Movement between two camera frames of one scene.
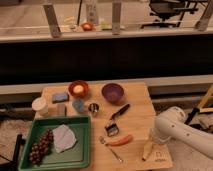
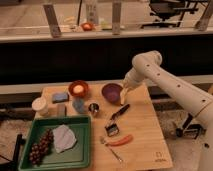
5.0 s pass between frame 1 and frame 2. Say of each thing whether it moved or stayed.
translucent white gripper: moved
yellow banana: moved
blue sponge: stayed
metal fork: stayed
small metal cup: stayed
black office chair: stayed
